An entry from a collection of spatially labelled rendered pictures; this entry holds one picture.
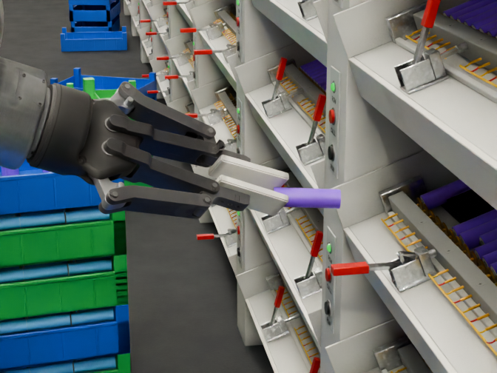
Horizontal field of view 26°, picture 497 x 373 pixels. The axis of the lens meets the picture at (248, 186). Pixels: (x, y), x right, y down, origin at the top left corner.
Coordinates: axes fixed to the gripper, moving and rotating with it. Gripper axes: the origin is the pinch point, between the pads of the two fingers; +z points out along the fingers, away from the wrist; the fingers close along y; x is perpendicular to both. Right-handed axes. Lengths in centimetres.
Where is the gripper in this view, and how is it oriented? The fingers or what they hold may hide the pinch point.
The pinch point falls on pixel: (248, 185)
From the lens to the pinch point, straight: 99.8
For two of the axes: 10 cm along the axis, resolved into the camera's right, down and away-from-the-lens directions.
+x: -4.4, 4.8, 7.5
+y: 0.3, -8.3, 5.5
